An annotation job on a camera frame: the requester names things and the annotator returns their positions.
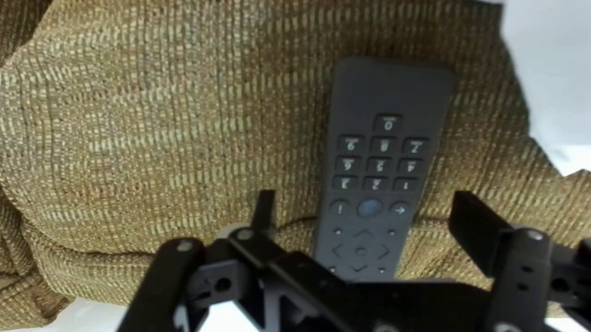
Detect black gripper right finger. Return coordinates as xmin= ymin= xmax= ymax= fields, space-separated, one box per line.
xmin=449 ymin=192 xmax=591 ymax=332

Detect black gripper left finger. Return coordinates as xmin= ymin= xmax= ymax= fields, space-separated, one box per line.
xmin=117 ymin=190 xmax=346 ymax=332

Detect dark grey remote controller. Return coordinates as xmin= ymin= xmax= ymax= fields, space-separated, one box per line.
xmin=315 ymin=57 xmax=457 ymax=282

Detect olive brown fabric sofa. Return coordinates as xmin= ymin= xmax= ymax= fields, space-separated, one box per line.
xmin=0 ymin=0 xmax=591 ymax=330

